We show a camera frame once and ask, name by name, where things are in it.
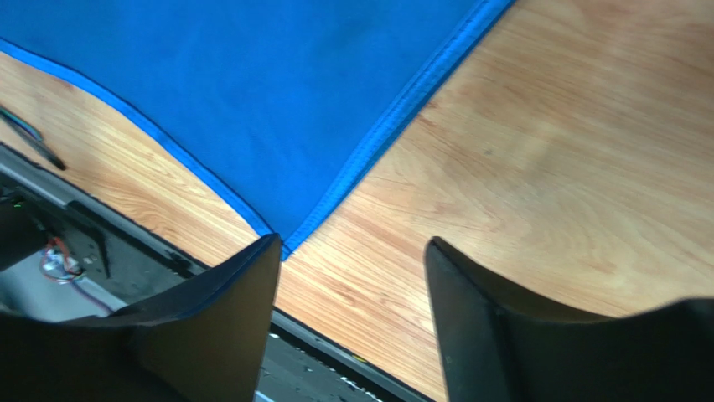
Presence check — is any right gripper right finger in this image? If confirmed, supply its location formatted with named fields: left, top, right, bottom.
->
left=424, top=237, right=713, bottom=401

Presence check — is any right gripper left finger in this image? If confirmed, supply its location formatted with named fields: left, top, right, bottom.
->
left=1, top=234, right=281, bottom=401

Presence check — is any blue cloth napkin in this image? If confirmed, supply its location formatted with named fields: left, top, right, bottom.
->
left=1, top=1, right=510, bottom=256

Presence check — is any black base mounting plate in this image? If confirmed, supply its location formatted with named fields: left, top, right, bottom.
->
left=1, top=147, right=424, bottom=401

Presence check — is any black fork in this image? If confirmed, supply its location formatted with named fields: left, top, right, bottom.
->
left=1, top=106, right=66, bottom=171

